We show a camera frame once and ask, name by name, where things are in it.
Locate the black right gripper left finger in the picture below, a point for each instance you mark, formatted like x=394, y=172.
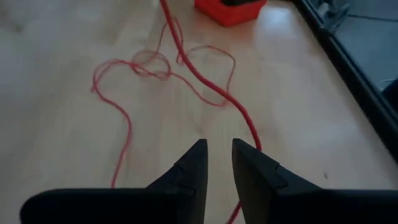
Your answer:
x=124, y=208

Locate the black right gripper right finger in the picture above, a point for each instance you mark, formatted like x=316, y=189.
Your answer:
x=311, y=208

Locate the red plastic bin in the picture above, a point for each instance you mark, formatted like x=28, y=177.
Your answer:
x=230, y=14

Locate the black frame clamp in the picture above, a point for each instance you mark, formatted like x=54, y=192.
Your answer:
x=334, y=12

